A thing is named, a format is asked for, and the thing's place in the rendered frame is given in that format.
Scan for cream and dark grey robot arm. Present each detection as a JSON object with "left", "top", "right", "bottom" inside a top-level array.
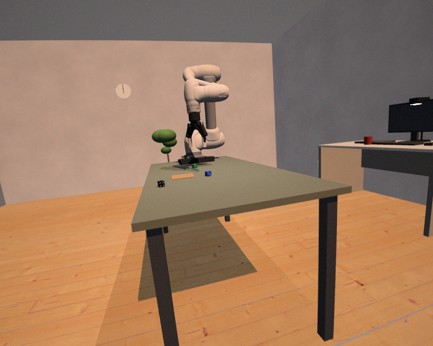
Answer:
[{"left": 181, "top": 65, "right": 229, "bottom": 159}]

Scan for orange mat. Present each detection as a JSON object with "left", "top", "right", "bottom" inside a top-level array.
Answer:
[{"left": 171, "top": 173, "right": 195, "bottom": 180}]

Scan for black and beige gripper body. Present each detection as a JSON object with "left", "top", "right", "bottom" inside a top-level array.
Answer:
[{"left": 188, "top": 113, "right": 200, "bottom": 130}]

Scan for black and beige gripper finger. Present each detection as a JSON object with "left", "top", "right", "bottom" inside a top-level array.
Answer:
[
  {"left": 194, "top": 122, "right": 208, "bottom": 147},
  {"left": 186, "top": 123, "right": 194, "bottom": 148}
]

